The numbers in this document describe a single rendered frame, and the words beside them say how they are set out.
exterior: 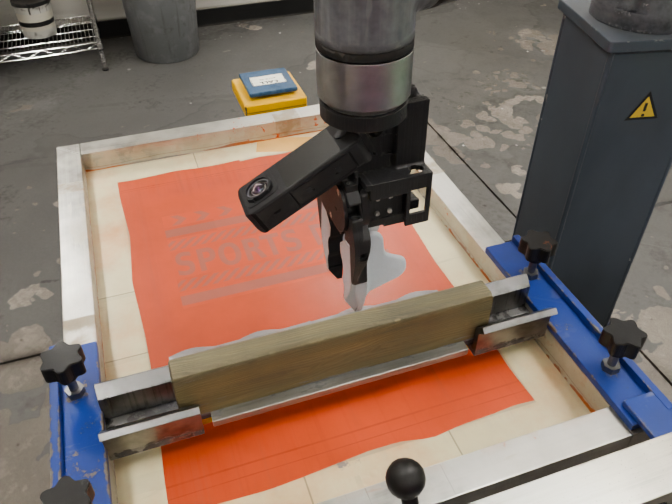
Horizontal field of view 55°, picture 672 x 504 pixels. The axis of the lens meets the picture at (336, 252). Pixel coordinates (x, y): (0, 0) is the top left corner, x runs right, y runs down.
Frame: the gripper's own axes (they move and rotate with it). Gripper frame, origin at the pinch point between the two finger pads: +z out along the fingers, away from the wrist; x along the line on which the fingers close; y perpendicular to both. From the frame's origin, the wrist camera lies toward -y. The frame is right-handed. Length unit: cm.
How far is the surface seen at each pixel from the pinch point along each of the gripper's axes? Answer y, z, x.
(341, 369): -0.5, 11.2, -1.3
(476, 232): 26.5, 12.8, 16.2
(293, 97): 16, 16, 72
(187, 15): 28, 84, 321
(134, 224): -18.8, 15.7, 39.7
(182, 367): -16.7, 5.6, 0.1
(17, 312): -66, 110, 137
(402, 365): 6.4, 12.3, -2.4
